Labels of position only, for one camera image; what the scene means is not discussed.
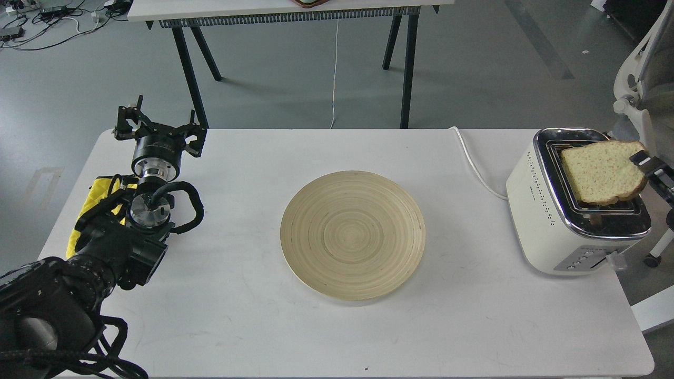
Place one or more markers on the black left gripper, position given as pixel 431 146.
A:
pixel 158 150

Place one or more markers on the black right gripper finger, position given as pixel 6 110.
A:
pixel 657 172

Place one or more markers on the slice of bread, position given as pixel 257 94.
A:
pixel 602 173

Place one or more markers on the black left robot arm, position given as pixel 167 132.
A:
pixel 51 309

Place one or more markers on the white chrome toaster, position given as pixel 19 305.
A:
pixel 558 234

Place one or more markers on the yellow cloth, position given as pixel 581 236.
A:
pixel 101 188

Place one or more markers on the white office chair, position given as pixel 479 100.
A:
pixel 643 90

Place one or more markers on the white background table black legs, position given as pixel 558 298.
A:
pixel 195 15

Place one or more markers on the brown object on background table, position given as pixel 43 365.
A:
pixel 309 3

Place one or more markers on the round wooden plate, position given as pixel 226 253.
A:
pixel 353 235

